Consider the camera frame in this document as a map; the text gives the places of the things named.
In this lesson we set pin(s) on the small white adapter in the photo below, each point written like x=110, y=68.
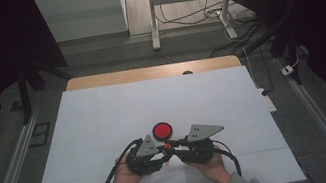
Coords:
x=287, y=70

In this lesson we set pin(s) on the white paper sheet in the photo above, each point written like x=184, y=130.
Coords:
x=170, y=182

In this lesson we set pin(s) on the white cabinet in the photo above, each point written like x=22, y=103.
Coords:
x=79, y=14

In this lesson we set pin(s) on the person's right hand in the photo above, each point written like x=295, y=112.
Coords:
x=213, y=169

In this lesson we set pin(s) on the black floor frame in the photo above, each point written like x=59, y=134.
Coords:
x=40, y=135

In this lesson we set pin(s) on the white power strip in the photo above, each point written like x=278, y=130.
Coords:
x=268, y=103

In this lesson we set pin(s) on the black stand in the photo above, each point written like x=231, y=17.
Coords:
x=292, y=48
x=23, y=95

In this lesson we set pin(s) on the round red ink pad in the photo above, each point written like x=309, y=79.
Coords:
x=162, y=131

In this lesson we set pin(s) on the person's left hand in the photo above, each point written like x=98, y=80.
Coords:
x=125, y=177

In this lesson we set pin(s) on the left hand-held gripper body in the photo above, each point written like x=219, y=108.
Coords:
x=145, y=164

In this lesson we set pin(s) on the large white table cover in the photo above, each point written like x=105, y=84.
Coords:
x=114, y=113

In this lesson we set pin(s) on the dark table grommet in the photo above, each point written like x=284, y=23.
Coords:
x=187, y=72

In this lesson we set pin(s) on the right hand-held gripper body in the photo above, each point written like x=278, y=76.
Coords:
x=198, y=151

